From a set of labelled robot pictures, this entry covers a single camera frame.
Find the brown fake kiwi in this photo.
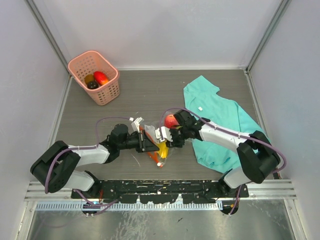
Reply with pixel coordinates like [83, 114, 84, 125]
[84, 74, 95, 85]

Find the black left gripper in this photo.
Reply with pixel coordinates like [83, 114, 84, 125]
[118, 129, 159, 153]

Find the pink plastic basket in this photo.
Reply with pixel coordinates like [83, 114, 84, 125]
[68, 50, 120, 106]

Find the clear zip top bag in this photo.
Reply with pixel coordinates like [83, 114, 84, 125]
[139, 114, 179, 168]

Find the red yellow fake apple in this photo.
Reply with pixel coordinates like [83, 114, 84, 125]
[164, 114, 179, 129]

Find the white slotted cable duct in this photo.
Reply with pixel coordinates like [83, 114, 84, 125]
[35, 201, 223, 211]

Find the teal t-shirt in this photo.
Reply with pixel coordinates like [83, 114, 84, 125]
[183, 75, 270, 174]

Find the red yellow fake mango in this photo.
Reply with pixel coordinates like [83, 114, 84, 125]
[93, 71, 109, 86]

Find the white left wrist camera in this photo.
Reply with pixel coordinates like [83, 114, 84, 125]
[131, 117, 145, 132]

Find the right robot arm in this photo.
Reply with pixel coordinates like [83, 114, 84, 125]
[159, 108, 285, 197]

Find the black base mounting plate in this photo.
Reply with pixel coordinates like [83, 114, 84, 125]
[82, 180, 249, 204]

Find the yellow fake pear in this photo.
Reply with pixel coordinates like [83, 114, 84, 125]
[157, 141, 169, 159]

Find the dark green fake avocado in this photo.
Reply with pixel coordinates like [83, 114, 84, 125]
[87, 80, 99, 90]

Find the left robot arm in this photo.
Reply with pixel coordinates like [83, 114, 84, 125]
[30, 124, 159, 198]

